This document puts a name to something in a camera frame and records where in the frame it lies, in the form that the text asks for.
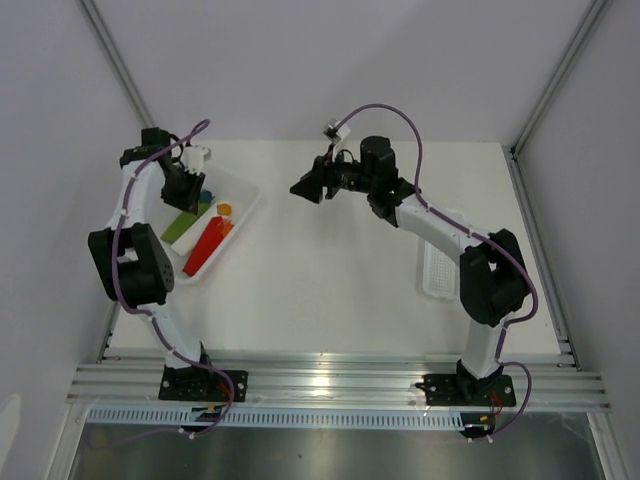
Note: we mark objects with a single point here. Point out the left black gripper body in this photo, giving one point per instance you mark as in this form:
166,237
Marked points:
182,187

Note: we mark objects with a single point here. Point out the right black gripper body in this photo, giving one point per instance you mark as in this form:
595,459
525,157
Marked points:
341,175

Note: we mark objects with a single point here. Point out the red paper napkin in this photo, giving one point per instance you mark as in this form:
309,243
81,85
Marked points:
205,247

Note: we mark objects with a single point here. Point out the orange plastic spoon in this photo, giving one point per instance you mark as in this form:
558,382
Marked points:
225,228

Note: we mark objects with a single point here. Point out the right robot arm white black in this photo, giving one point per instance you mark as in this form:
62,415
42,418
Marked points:
493,280

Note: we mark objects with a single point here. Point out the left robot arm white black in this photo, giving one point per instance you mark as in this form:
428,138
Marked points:
152,302

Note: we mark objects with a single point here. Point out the green rolled napkin bundle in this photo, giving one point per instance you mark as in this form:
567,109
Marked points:
186,219

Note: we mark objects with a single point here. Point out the large white plastic basket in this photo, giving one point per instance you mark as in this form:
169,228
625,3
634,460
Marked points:
142,217

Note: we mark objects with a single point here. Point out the small white perforated tray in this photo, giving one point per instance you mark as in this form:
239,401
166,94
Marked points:
439,274

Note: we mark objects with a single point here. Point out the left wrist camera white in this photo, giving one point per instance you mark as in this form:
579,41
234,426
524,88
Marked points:
194,158

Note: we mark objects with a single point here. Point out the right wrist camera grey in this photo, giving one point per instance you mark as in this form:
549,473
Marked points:
336,135

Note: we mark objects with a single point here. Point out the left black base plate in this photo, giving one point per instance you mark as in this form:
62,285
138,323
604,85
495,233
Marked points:
193,385

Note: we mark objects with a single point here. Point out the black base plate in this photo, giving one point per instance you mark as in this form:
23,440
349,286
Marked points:
447,390
193,385

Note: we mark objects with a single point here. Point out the aluminium mounting rail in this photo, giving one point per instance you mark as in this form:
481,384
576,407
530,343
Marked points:
337,381

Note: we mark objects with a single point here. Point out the left aluminium frame post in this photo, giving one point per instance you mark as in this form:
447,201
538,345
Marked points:
112,54

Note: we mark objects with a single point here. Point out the aluminium frame post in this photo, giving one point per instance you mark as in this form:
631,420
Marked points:
575,47
112,54

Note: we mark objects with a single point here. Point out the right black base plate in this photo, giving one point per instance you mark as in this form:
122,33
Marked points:
447,390

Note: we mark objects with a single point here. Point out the white slotted cable duct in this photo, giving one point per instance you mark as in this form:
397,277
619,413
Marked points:
409,420

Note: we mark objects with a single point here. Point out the right aluminium frame post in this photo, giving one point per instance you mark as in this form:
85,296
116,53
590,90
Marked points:
575,47

